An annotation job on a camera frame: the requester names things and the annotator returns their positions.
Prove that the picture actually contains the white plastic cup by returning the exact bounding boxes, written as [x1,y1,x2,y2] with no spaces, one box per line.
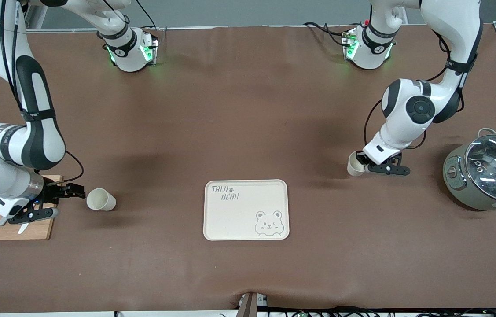
[86,188,117,211]
[347,151,368,177]

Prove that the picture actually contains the cream tray with bear print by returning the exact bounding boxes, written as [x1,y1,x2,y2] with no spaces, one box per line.
[203,179,290,241]

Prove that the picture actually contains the bamboo cutting board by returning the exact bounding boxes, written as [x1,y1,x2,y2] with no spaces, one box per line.
[0,175,63,241]

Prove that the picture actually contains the grey-green electric pot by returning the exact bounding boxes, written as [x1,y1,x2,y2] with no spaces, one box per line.
[443,128,496,216]

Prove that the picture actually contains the brown table cover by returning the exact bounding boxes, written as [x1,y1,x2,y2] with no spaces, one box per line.
[0,26,496,314]

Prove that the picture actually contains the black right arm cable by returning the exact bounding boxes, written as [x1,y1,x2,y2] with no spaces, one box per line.
[0,0,85,188]

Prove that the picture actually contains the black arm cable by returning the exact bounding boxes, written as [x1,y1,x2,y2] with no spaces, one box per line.
[364,26,466,152]
[0,0,85,188]

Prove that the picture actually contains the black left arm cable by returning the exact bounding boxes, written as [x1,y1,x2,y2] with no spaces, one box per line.
[364,26,466,152]

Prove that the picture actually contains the black base cable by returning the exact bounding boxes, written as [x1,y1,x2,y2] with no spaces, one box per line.
[133,0,167,31]
[304,21,349,47]

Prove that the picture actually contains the grey metal post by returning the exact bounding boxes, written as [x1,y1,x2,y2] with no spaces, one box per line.
[237,291,270,317]

